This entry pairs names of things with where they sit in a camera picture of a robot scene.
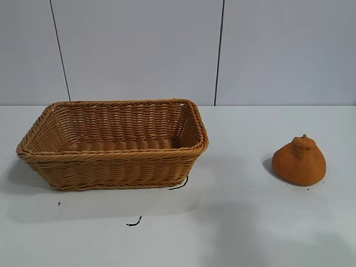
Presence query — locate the bumpy orange fruit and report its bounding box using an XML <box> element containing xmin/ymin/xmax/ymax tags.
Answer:
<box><xmin>271</xmin><ymin>134</ymin><xmax>327</xmax><ymax>185</ymax></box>

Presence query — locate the woven wicker rectangular basket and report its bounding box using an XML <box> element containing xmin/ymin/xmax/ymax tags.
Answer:
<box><xmin>16</xmin><ymin>97</ymin><xmax>210</xmax><ymax>191</ymax></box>

